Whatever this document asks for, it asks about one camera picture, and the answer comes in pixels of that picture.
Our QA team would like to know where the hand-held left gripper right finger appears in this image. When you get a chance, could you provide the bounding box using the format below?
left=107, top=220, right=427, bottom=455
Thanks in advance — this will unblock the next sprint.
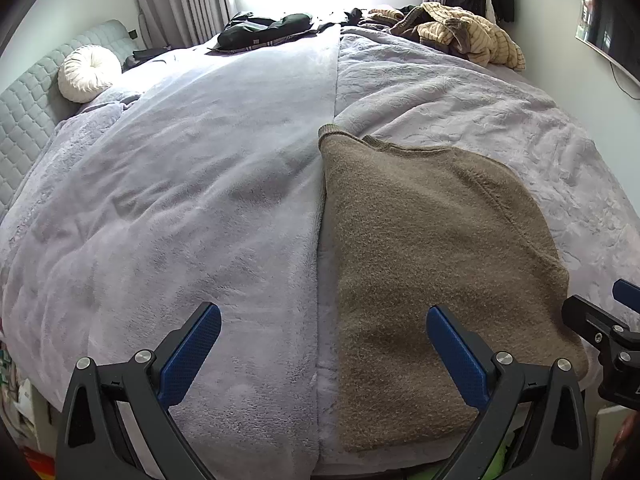
left=426, top=304, right=593, bottom=480

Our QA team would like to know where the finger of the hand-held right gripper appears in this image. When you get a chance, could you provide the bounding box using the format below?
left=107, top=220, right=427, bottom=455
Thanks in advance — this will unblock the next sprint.
left=612, top=279, right=640, bottom=313
left=561, top=295, right=640, bottom=406

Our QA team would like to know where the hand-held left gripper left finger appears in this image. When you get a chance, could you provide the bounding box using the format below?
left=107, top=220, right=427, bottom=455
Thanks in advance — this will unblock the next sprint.
left=55, top=301, right=222, bottom=480

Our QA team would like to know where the brown knit sweater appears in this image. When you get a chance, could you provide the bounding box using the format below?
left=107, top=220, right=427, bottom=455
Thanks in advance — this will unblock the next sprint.
left=317, top=124, right=588, bottom=455

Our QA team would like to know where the beige brown clothes pile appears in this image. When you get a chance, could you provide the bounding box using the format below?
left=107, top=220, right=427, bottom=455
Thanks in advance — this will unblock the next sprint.
left=417, top=1, right=527, bottom=71

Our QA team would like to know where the person's right hand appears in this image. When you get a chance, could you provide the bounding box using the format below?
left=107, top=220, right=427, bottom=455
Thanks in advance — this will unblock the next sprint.
left=614, top=407, right=638, bottom=461

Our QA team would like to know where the white box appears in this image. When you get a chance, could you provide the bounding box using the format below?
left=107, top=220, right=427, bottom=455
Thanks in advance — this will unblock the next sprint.
left=595, top=404, right=631, bottom=480

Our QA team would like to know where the smooth lilac fleece blanket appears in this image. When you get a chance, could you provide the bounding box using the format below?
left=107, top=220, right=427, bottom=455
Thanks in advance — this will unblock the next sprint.
left=0, top=35, right=346, bottom=476

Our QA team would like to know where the colourful floor clutter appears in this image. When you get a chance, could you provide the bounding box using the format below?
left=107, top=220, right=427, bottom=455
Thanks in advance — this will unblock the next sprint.
left=0, top=330, right=56, bottom=480

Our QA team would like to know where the embossed lilac blanket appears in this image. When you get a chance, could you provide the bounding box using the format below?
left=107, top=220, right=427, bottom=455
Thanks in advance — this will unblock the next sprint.
left=315, top=27, right=640, bottom=471

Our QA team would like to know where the grey quilted headboard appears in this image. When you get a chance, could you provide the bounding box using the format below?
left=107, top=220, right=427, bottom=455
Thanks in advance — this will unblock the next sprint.
left=0, top=19, right=138, bottom=221

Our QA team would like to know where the white round pillow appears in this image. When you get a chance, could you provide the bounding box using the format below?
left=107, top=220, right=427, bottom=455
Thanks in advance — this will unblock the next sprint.
left=57, top=45, right=123, bottom=103

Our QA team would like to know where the dark folded clothing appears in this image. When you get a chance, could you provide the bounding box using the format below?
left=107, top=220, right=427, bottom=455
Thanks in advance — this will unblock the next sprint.
left=121, top=45, right=176, bottom=72

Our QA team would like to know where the black jacket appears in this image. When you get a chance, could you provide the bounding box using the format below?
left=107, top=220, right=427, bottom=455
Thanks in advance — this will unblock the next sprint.
left=207, top=10, right=318, bottom=53

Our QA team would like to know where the dark brown garment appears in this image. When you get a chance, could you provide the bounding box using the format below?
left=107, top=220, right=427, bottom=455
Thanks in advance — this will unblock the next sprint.
left=360, top=6, right=436, bottom=43

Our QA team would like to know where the small black garment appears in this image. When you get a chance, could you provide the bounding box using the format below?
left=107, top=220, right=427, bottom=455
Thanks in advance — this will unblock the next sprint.
left=317, top=7, right=366, bottom=28

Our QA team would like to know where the television cable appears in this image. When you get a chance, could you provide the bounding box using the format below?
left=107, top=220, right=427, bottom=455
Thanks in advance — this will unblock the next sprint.
left=607, top=62, right=640, bottom=101

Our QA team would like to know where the wall television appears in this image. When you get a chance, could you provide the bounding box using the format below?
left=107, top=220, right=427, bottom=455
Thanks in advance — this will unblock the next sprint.
left=575, top=0, right=640, bottom=86

